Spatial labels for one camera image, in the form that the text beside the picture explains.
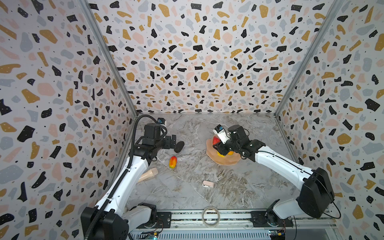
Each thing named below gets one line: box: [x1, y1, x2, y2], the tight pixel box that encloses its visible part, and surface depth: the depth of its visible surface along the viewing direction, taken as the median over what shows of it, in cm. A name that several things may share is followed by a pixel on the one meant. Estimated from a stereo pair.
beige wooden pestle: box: [137, 167, 159, 183], surface depth 88 cm
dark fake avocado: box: [174, 141, 185, 153], surface depth 102 cm
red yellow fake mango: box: [168, 156, 178, 169], surface depth 93 cm
